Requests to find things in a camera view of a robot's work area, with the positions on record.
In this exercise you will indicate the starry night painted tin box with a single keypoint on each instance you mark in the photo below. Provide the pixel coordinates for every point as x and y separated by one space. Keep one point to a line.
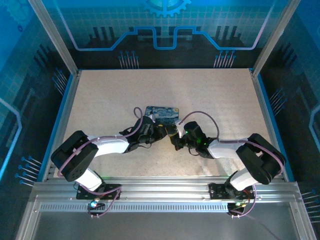
162 113

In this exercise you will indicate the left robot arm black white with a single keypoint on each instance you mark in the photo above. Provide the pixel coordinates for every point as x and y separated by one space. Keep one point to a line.
75 155

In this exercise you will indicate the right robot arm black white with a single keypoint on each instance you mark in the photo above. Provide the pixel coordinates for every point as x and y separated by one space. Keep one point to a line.
260 160

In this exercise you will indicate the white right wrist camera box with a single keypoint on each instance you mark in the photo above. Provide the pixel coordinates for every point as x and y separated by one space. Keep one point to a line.
180 127

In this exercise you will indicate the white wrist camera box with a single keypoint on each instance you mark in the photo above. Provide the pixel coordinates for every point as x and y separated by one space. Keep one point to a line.
152 118
180 127

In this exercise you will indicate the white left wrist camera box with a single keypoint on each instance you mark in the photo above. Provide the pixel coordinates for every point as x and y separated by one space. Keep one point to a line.
152 118

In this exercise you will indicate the wide aluminium mounting rail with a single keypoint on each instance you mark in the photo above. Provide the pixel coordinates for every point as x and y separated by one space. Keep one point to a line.
162 186

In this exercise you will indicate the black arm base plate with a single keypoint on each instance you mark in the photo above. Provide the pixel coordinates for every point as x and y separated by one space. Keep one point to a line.
216 191
85 193

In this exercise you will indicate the aluminium table side rail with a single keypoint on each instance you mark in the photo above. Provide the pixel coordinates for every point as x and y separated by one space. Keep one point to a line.
67 112
264 112

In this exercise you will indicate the aluminium frame post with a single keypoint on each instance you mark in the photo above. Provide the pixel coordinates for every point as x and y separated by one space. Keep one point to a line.
275 37
57 42

